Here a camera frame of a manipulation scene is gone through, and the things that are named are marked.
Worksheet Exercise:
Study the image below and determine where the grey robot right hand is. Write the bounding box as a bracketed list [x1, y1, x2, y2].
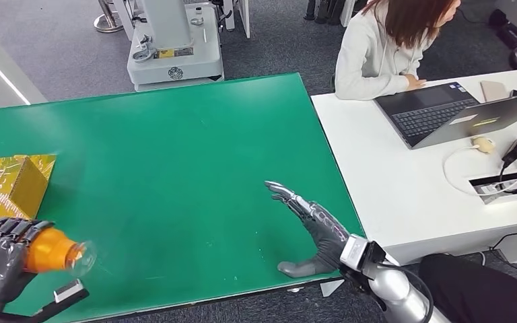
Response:
[265, 180, 351, 279]

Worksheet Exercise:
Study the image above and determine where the orange juice bottle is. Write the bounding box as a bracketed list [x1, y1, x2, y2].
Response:
[0, 213, 98, 277]

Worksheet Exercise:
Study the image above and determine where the white paper scrap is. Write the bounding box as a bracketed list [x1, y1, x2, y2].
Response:
[320, 279, 346, 298]

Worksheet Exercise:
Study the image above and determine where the gold cardboard box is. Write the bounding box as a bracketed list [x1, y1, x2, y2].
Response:
[0, 154, 57, 221]

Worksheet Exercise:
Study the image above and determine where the dark grey open laptop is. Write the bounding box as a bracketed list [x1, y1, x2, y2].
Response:
[373, 81, 517, 150]

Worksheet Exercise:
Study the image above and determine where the person's hand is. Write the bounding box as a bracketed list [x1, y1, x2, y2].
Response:
[403, 73, 428, 92]

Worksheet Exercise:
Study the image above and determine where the desk socket box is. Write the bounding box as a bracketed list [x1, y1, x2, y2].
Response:
[468, 169, 517, 205]

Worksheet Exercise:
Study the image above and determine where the small beige charger plug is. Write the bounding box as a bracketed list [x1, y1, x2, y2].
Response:
[471, 135, 495, 155]

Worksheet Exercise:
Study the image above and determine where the person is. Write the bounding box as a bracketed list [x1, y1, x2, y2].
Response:
[334, 0, 462, 101]

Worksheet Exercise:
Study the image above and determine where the beige flat pad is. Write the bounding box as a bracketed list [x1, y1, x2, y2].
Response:
[480, 80, 510, 102]

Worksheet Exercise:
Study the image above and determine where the white machine base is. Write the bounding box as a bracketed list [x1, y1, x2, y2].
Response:
[126, 0, 225, 93]

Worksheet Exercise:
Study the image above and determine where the chrome stand base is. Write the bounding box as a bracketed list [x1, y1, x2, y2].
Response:
[93, 0, 125, 34]

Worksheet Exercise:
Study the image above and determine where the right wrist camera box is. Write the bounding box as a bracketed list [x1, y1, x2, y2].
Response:
[339, 235, 387, 283]

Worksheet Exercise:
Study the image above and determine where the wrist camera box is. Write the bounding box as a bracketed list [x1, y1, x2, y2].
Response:
[339, 235, 387, 283]
[18, 279, 90, 323]

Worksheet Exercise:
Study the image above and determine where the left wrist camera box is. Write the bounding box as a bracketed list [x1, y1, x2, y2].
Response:
[18, 279, 90, 323]

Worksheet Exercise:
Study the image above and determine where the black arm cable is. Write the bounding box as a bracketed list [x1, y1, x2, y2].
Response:
[376, 262, 436, 323]

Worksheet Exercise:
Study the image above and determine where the white cable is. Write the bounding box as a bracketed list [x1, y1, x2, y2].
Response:
[442, 145, 517, 197]

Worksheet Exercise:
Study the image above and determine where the black floor cable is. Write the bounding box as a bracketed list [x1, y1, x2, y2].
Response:
[490, 225, 517, 273]

